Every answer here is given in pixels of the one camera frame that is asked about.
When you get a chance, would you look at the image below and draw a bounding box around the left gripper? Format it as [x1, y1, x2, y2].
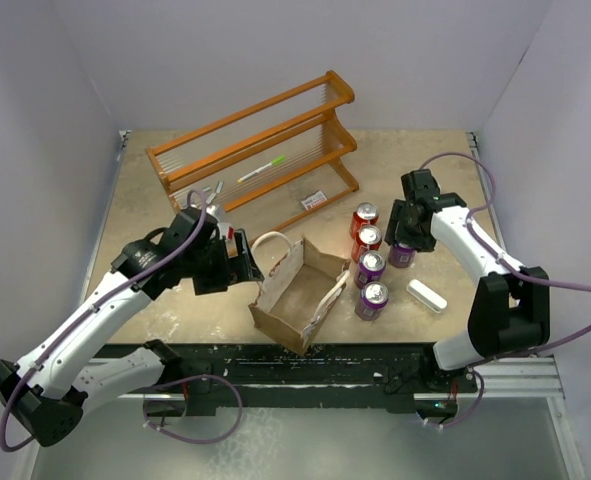
[183, 229, 262, 294]

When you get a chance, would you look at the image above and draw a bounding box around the red cola can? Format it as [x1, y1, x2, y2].
[351, 224, 382, 262]
[349, 202, 379, 238]

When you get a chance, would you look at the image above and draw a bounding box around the purple soda can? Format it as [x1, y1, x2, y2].
[355, 281, 389, 321]
[354, 250, 386, 288]
[387, 242, 416, 269]

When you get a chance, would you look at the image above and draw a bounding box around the brown canvas bag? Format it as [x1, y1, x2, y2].
[248, 231, 350, 356]

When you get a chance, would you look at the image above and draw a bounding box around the orange wooden shelf rack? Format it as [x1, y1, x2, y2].
[146, 70, 359, 238]

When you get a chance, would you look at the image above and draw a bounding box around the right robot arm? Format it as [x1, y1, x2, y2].
[385, 169, 550, 391]

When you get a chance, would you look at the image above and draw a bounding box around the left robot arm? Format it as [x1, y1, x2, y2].
[0, 207, 264, 452]

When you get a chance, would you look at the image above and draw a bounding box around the white oblong case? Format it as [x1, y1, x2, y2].
[406, 279, 448, 313]

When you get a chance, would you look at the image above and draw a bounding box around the small red white card box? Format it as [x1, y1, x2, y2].
[300, 190, 327, 210]

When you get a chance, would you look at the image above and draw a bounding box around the grey staple strip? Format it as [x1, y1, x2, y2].
[202, 181, 224, 194]

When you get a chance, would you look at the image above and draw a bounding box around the green capped marker pen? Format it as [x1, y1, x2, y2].
[237, 155, 286, 184]

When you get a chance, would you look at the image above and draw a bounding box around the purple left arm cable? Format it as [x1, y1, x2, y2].
[0, 188, 209, 453]

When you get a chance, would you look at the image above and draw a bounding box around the purple loop cable under table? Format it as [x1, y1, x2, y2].
[142, 372, 244, 445]

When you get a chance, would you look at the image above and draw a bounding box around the black table front rail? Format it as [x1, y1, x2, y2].
[118, 340, 487, 416]

